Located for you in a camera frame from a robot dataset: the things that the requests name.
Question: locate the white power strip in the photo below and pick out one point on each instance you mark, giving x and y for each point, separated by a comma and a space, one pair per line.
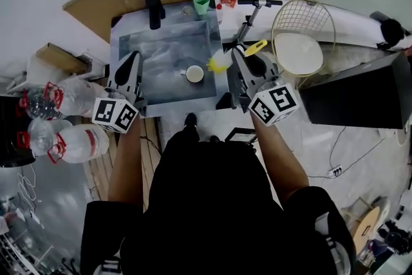
335, 171

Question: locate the small red-capped white bottle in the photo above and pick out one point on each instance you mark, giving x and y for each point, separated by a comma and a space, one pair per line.
219, 14

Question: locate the silver scooter suitcase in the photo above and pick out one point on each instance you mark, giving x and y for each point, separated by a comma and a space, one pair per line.
249, 21

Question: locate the green plastic tumbler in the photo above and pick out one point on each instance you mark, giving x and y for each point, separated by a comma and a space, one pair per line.
201, 3

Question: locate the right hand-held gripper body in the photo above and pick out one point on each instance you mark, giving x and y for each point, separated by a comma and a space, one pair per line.
273, 103

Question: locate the white round basket table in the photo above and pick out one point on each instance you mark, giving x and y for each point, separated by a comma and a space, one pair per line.
406, 135

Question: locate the black standing fan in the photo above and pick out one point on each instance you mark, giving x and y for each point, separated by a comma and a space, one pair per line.
391, 30

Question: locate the red packet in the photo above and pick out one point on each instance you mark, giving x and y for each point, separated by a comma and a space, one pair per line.
229, 0

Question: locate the wooden slat platform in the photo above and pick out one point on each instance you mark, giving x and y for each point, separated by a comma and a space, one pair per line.
99, 170

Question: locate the brown cardboard box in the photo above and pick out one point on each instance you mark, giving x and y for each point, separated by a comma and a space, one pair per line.
61, 58

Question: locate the white cup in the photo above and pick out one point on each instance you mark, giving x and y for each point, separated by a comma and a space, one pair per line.
194, 74

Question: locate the person's black clothing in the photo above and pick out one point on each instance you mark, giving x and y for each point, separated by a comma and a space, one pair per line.
209, 203

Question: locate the person's black shoe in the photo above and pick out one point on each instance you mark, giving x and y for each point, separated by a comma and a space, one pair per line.
191, 122
215, 139

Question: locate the clear crumpled water bottle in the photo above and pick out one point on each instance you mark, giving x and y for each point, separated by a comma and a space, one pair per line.
38, 104

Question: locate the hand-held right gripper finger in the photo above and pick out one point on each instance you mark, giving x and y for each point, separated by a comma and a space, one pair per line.
240, 69
273, 69

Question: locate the black cabinet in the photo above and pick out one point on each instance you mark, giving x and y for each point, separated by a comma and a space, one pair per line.
354, 96

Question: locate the person's left forearm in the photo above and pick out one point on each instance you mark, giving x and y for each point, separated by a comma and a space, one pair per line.
127, 164

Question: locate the wooden side table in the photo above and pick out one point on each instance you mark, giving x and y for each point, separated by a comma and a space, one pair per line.
367, 228

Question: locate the large clear water bottle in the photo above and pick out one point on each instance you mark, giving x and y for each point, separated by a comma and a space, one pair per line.
80, 95
42, 136
80, 143

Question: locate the black faucet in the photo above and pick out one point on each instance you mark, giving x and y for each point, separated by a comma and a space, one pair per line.
155, 9

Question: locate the round metal knob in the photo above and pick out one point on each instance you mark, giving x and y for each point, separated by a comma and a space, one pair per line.
187, 10

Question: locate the person's left black shoe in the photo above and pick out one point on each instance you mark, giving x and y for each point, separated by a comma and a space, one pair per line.
191, 122

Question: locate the person's right forearm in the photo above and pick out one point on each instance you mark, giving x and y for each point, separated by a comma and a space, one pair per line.
280, 157

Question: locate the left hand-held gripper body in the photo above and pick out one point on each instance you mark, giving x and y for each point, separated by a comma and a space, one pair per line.
112, 112

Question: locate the black flat device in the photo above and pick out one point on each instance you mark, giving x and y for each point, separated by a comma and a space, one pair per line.
239, 136

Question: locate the person's right black shoe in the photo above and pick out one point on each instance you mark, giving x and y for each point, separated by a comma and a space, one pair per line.
215, 139

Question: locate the yellow dish brush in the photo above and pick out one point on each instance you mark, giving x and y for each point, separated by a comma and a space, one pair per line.
256, 47

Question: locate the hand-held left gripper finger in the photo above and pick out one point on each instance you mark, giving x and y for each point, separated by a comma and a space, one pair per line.
112, 82
139, 77

